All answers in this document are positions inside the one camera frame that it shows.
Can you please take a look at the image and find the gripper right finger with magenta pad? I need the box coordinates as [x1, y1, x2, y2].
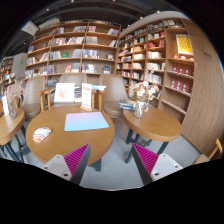
[131, 143, 182, 185]

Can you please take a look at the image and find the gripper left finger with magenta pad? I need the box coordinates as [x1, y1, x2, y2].
[44, 144, 91, 185]

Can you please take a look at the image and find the light blue mouse pad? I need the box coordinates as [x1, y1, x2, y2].
[64, 112, 109, 131]

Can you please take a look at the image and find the round wooden centre table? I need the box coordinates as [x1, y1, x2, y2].
[26, 106, 115, 171]

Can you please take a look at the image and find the round wooden table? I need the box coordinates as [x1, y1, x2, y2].
[26, 106, 115, 171]
[0, 107, 27, 163]
[123, 107, 182, 154]

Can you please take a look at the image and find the round wooden right table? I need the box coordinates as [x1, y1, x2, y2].
[123, 107, 182, 154]

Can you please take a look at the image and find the wooden chair at right edge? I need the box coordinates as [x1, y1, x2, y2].
[193, 139, 223, 164]

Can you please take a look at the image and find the stack of books on table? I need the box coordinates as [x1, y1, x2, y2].
[119, 100, 136, 110]

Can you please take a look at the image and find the glass vase with dried flowers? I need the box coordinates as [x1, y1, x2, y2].
[129, 81, 159, 118]

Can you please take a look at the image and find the round wooden left table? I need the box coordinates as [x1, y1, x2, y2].
[0, 107, 27, 163]

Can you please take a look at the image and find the white picture book display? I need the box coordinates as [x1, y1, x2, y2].
[54, 83, 75, 103]

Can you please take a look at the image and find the white sign on wooden stand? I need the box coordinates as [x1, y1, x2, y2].
[81, 83, 92, 111]

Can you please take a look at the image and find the beige padded chair left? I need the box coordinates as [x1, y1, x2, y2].
[22, 76, 45, 120]

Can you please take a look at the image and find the beige padded chair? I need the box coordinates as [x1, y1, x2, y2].
[43, 72, 88, 108]
[100, 74, 128, 118]
[22, 76, 45, 120]

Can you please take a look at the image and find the beige padded chair right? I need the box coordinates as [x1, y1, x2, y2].
[100, 74, 128, 118]

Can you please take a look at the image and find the beige padded chair centre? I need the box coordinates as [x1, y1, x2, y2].
[43, 72, 88, 108]

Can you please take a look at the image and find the vase with flowers left table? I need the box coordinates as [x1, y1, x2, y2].
[6, 81, 25, 119]

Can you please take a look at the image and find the large wooden bookshelf right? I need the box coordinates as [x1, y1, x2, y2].
[116, 18, 194, 122]

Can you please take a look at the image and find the large wooden bookshelf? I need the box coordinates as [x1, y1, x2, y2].
[116, 18, 194, 122]
[24, 19, 120, 83]

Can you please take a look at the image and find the large wooden bookshelf left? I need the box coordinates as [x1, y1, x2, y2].
[24, 19, 120, 83]

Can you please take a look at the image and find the yellow framed poster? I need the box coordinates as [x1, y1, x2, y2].
[176, 34, 193, 55]

